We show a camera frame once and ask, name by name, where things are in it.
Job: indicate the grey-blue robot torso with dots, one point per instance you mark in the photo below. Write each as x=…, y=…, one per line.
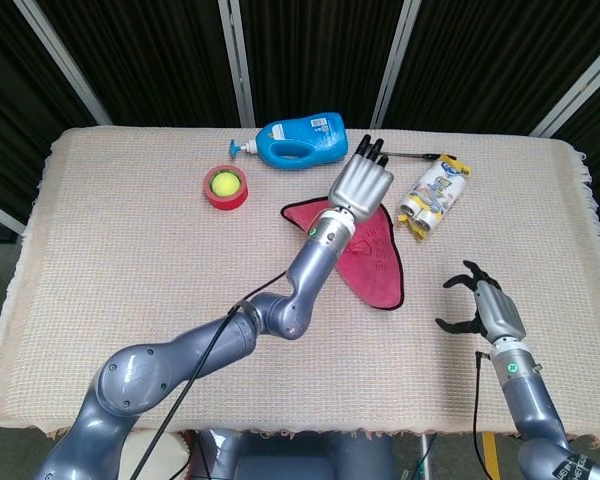
x=290, y=460

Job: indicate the beige woven tablecloth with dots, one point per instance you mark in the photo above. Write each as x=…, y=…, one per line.
x=105, y=300

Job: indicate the red cloth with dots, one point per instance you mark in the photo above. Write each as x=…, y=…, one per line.
x=375, y=270

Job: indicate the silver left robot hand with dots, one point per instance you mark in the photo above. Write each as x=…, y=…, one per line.
x=362, y=182

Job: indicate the black pen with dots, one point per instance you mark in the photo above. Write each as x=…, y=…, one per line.
x=410, y=155

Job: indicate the blue detergent bottle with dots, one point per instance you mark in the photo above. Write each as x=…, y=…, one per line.
x=320, y=135

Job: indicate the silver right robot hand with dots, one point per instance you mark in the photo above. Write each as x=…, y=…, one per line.
x=500, y=310

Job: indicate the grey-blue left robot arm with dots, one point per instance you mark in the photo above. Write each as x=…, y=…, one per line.
x=205, y=345

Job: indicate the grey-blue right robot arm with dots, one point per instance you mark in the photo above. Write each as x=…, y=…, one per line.
x=530, y=400

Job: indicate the grey metal partition post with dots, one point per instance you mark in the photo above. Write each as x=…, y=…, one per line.
x=580, y=85
x=60, y=55
x=395, y=60
x=237, y=60
x=0, y=212

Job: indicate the packaged roll refills, yellow label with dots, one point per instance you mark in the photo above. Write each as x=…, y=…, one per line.
x=430, y=195

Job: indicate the yellow-green tennis ball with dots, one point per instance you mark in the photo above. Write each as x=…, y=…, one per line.
x=224, y=183

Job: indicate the red tape roll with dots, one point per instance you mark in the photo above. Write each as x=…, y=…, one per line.
x=225, y=202

